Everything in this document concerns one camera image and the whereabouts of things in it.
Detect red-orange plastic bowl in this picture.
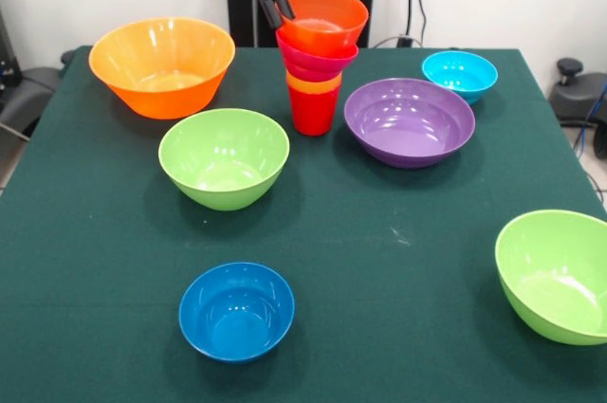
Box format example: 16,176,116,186
279,0,370,59

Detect pink plastic bowl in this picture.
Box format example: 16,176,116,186
275,28,359,83

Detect orange plastic cup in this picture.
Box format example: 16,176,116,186
285,71,342,97

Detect red plastic cup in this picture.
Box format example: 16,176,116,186
288,87,341,137

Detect large orange plastic bowl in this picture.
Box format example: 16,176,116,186
88,16,236,120

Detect green plastic bowl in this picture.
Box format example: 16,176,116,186
494,209,607,347
157,107,291,212

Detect purple plastic bowl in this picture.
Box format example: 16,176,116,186
343,78,477,170

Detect cyan plastic bowl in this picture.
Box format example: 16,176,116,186
421,50,500,107

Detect blue plastic bowl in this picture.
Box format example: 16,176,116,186
177,261,296,365

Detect dark green tablecloth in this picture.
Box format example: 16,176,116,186
0,46,607,403

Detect black pedestal foot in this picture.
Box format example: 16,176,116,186
549,57,607,160
0,49,77,138

